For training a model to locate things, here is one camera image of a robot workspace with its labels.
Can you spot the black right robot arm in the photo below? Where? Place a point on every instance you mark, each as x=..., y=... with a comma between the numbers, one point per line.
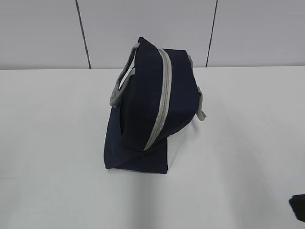
x=297, y=203

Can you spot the navy blue lunch bag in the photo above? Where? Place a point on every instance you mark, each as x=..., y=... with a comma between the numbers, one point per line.
x=155, y=97

